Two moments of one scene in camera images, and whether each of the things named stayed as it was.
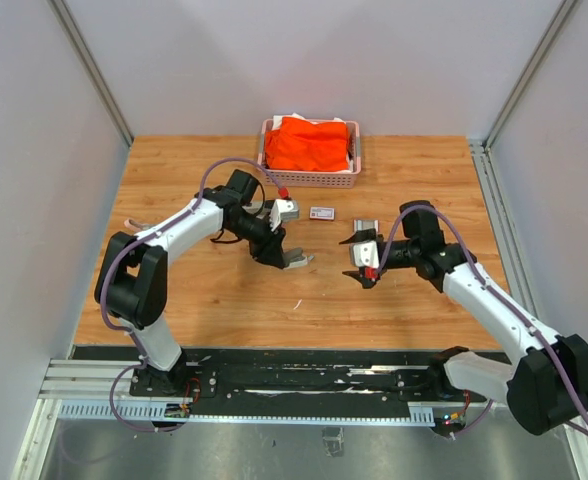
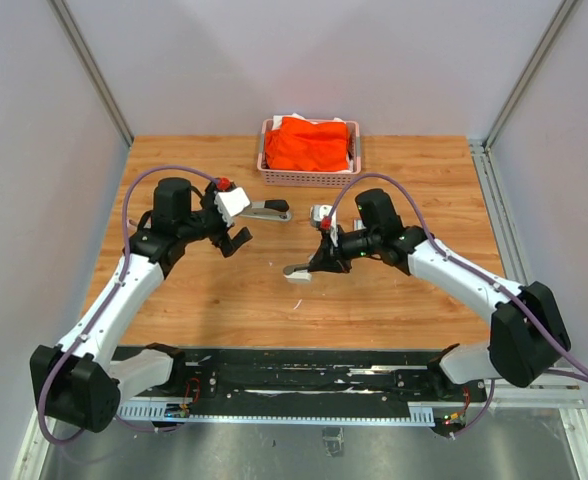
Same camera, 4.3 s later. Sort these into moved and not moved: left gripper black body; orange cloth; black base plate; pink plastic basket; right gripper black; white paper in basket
Moved: right gripper black; left gripper black body
Not moved: orange cloth; white paper in basket; pink plastic basket; black base plate
